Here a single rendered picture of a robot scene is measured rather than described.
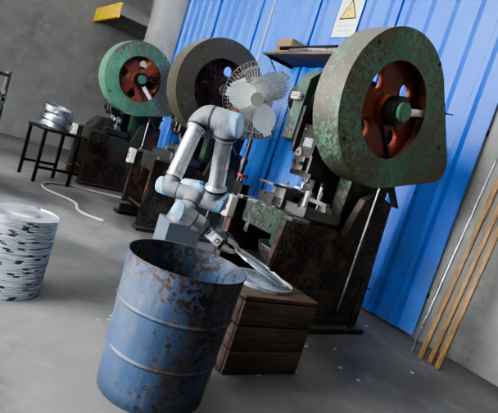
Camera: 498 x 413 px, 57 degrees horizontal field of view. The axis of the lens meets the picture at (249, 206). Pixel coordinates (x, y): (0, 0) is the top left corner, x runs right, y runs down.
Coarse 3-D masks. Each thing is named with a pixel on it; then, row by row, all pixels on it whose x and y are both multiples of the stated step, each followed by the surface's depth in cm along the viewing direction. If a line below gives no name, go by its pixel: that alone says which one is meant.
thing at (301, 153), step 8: (312, 128) 269; (304, 136) 273; (312, 136) 268; (304, 144) 272; (296, 152) 275; (304, 152) 271; (296, 160) 270; (304, 160) 265; (312, 160) 265; (320, 160) 269; (296, 168) 269; (304, 168) 267; (312, 168) 267; (320, 168) 271; (320, 176) 273
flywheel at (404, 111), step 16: (400, 64) 238; (384, 80) 235; (400, 80) 242; (416, 80) 249; (368, 96) 231; (384, 96) 235; (400, 96) 230; (416, 96) 253; (368, 112) 235; (384, 112) 232; (400, 112) 228; (416, 112) 248; (368, 128) 238; (384, 128) 245; (400, 128) 252; (416, 128) 257; (368, 144) 241; (400, 144) 256
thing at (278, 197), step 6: (264, 180) 261; (276, 186) 270; (282, 186) 258; (288, 186) 264; (276, 192) 269; (282, 192) 265; (288, 192) 265; (294, 192) 267; (300, 192) 267; (276, 198) 268; (282, 198) 265; (288, 198) 266; (276, 204) 267; (282, 204) 265
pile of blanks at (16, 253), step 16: (0, 224) 185; (16, 224) 186; (32, 224) 190; (0, 240) 187; (16, 240) 187; (32, 240) 190; (48, 240) 197; (0, 256) 189; (16, 256) 188; (32, 256) 193; (48, 256) 203; (0, 272) 188; (16, 272) 190; (32, 272) 195; (0, 288) 189; (16, 288) 192; (32, 288) 198
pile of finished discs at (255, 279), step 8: (248, 272) 215; (256, 272) 220; (248, 280) 201; (256, 280) 203; (264, 280) 207; (256, 288) 194; (264, 288) 194; (272, 288) 200; (280, 288) 204; (288, 288) 208
